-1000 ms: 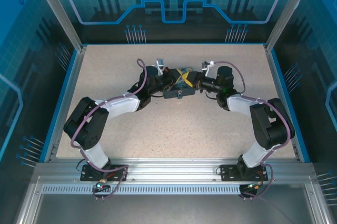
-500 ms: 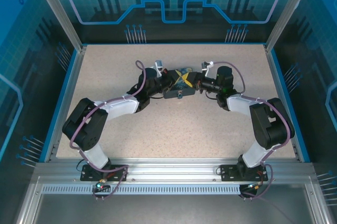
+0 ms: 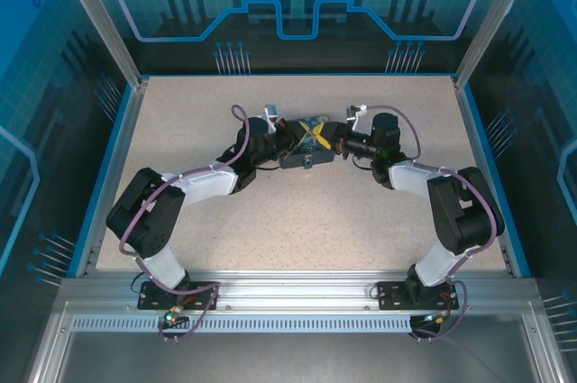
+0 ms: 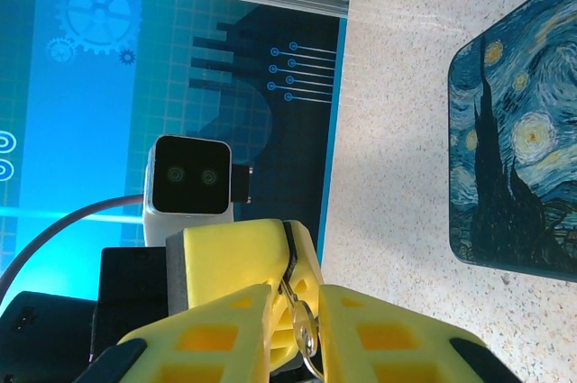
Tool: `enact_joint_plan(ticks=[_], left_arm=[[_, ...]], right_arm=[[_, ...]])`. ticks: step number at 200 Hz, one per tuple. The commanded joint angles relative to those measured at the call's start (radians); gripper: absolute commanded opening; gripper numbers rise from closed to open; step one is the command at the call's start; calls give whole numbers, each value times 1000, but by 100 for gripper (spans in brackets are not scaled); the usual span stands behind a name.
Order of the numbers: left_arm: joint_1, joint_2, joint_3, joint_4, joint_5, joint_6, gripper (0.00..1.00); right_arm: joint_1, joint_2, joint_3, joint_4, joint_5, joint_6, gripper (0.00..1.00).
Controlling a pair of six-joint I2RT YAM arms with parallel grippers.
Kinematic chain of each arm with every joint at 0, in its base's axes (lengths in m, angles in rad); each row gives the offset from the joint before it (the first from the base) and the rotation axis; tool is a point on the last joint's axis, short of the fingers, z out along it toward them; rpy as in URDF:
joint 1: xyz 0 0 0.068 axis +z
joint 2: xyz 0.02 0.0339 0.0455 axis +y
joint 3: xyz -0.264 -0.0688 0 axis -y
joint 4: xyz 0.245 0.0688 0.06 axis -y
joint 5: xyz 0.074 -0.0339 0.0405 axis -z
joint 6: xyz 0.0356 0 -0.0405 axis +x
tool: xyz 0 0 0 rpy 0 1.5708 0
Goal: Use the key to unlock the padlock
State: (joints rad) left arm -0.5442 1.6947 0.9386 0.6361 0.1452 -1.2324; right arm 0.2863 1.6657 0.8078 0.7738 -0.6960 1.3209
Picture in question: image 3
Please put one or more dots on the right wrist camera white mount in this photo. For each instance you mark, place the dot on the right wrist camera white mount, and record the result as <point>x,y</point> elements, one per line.
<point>354,110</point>

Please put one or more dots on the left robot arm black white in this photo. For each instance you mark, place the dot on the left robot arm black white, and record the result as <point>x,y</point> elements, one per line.
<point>153,221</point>

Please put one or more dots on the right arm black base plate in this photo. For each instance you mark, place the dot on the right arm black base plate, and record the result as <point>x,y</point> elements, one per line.
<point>392,295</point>

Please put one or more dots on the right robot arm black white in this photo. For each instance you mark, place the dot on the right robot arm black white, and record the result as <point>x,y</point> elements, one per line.
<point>455,216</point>

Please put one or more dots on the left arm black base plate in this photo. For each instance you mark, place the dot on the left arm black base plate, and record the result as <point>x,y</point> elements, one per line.
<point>153,299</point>

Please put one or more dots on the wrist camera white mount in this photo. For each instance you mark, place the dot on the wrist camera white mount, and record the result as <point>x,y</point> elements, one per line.
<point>354,110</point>
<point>269,112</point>

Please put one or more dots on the aluminium side rail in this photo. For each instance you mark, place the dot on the aluminium side rail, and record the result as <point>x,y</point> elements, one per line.
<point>115,175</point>
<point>484,175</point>

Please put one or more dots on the aluminium corner post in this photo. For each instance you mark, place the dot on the aluminium corner post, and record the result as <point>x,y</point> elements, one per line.
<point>103,22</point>
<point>491,18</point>

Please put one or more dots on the aluminium front rail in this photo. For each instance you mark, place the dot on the aluminium front rail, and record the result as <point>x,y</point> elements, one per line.
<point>293,293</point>

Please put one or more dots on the starry night tin box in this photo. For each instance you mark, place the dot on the starry night tin box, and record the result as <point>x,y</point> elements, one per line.
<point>293,161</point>

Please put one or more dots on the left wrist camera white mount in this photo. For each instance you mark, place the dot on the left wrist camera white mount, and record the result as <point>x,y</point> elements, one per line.
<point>269,112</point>

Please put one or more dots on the small brass padlock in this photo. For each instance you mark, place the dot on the small brass padlock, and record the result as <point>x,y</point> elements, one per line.
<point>308,159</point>

